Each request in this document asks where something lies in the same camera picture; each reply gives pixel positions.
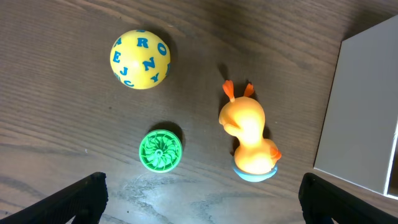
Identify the orange rubber duck toy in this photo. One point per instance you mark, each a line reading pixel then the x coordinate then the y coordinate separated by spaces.
pixel 255 159

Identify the green round wheel toy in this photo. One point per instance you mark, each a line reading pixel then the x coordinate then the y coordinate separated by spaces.
pixel 160 151

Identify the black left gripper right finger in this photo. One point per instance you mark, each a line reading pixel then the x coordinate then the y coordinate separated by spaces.
pixel 323 202

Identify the white cardboard box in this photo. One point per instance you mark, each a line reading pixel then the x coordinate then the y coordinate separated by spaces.
pixel 359 136

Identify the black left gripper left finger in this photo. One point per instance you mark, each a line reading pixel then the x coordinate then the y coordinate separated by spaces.
pixel 81 202

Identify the yellow letter ball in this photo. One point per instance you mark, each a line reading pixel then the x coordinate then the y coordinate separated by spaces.
pixel 140 59

